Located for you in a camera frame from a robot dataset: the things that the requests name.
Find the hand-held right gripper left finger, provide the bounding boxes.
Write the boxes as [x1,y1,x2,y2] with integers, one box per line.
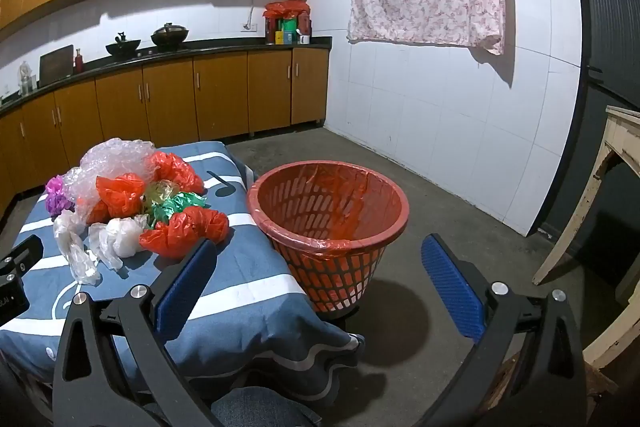
[51,238,218,427]

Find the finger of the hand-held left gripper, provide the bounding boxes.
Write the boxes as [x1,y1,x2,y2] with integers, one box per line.
[0,236,44,288]

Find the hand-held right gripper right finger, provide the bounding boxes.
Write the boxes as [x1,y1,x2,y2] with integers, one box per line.
[415,233,588,427]

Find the clear thin plastic bag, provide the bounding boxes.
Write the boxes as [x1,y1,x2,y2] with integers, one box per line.
[53,210,102,286]

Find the red plastic bag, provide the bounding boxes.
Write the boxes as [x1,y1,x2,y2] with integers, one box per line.
[263,0,309,22]
[86,173,147,226]
[139,207,230,257]
[147,151,206,195]

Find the white plastic bag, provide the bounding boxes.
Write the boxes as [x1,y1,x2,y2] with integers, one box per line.
[89,217,150,271]

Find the gold foil wrapper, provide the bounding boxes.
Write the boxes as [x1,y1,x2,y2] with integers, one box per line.
[142,180,182,206]

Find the red plastic waste basket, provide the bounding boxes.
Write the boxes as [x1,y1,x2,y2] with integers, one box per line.
[246,160,410,315]

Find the clear bubble wrap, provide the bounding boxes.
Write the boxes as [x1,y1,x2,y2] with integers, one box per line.
[62,138,157,219]

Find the blue white striped tablecloth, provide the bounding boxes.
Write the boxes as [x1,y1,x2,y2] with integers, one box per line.
[0,141,366,400]

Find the person's jeans leg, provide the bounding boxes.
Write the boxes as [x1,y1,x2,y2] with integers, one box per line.
[210,385,324,427]

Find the glass jar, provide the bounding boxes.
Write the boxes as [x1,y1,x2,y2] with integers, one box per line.
[18,61,35,97]

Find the wooden base cabinets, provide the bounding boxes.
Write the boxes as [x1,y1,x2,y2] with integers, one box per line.
[0,45,331,212]

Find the dark cutting board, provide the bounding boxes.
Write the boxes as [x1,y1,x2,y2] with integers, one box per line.
[39,45,75,86]

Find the black wok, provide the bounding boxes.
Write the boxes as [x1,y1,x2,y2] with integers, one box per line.
[105,33,142,58]

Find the worn white wooden table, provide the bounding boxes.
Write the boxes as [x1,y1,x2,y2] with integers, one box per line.
[531,105,640,369]

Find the black gas hob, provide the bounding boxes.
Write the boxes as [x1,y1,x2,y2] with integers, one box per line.
[112,45,197,58]

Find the black kitchen countertop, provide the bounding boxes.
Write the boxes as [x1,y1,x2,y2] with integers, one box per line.
[0,36,333,116]

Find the black pot with lid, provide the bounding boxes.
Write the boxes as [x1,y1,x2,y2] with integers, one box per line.
[151,23,191,47]

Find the red plastic bag over bottles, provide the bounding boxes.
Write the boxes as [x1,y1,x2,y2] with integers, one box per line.
[263,0,309,22]

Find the dark grey door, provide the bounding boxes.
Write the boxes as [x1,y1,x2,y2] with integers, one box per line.
[530,0,640,268]

